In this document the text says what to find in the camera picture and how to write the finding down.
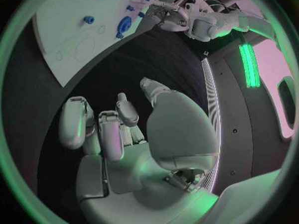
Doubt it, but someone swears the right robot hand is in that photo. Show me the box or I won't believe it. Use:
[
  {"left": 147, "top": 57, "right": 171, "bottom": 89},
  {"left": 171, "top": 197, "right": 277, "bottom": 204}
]
[{"left": 57, "top": 77, "right": 222, "bottom": 224}]

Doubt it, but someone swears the white cable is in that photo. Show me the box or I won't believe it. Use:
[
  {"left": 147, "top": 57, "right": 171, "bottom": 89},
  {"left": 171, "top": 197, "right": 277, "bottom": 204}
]
[{"left": 205, "top": 0, "right": 236, "bottom": 11}]

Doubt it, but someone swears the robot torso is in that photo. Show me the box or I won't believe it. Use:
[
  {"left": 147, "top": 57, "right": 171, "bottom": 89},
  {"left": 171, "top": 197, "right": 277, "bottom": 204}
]
[{"left": 199, "top": 38, "right": 299, "bottom": 195}]

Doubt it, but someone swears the blue gear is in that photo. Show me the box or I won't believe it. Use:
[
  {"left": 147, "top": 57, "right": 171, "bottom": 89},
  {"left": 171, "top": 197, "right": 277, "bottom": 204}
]
[{"left": 116, "top": 16, "right": 133, "bottom": 35}]

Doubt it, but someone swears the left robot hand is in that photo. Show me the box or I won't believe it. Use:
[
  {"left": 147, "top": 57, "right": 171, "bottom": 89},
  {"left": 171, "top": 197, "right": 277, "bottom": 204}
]
[{"left": 145, "top": 0, "right": 191, "bottom": 32}]

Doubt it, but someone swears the white task board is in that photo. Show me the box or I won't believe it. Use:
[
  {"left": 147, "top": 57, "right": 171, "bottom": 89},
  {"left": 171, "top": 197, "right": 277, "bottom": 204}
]
[{"left": 31, "top": 0, "right": 156, "bottom": 88}]

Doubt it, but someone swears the glowing light bar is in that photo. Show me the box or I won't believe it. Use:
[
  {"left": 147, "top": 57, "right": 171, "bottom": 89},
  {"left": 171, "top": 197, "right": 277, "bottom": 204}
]
[{"left": 238, "top": 42, "right": 262, "bottom": 89}]

